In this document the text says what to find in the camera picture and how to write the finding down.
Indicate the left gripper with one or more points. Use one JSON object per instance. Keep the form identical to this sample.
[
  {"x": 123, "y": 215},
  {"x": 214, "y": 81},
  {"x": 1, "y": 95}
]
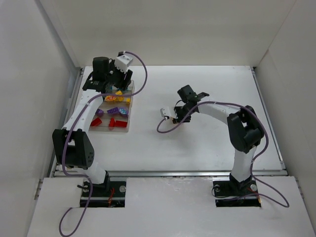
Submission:
[{"x": 123, "y": 80}]

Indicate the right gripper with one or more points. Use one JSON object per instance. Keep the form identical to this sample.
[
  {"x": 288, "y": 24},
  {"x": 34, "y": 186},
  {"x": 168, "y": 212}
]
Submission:
[{"x": 180, "y": 114}]

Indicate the purple paw lego brick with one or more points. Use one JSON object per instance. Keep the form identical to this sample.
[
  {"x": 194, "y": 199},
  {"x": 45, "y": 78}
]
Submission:
[{"x": 123, "y": 111}]

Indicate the purple slope lego brick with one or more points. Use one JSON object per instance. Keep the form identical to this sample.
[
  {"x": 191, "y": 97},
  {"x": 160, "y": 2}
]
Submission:
[{"x": 99, "y": 112}]

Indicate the red curved lego brick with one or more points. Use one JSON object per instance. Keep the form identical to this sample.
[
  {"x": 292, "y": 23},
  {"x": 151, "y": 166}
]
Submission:
[{"x": 112, "y": 124}]

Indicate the red angled lego brick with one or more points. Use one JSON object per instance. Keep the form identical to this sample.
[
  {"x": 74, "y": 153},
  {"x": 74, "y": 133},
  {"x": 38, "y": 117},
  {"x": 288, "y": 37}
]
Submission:
[{"x": 96, "y": 122}]

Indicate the yellow curved lego brick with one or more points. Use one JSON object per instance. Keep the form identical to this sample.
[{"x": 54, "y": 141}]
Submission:
[{"x": 110, "y": 98}]

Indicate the red lego plate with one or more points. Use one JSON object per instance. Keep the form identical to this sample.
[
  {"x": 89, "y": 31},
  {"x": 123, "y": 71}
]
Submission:
[{"x": 120, "y": 123}]

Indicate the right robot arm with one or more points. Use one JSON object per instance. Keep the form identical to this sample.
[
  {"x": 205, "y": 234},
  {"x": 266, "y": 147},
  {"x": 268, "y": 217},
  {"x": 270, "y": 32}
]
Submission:
[{"x": 245, "y": 134}]

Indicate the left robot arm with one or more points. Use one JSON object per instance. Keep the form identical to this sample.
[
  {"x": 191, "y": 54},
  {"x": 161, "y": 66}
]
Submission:
[{"x": 72, "y": 145}]

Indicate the clear bin nearest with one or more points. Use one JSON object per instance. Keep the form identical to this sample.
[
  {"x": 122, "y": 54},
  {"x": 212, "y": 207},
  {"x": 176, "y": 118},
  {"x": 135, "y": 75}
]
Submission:
[{"x": 104, "y": 126}]

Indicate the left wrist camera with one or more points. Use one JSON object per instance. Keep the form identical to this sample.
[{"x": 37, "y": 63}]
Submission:
[{"x": 123, "y": 62}]

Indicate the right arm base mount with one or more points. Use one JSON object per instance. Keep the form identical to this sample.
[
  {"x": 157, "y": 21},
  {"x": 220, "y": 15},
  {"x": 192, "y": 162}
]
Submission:
[{"x": 228, "y": 195}]

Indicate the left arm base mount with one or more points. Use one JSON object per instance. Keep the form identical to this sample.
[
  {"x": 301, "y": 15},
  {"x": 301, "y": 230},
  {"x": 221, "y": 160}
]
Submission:
[{"x": 111, "y": 197}]

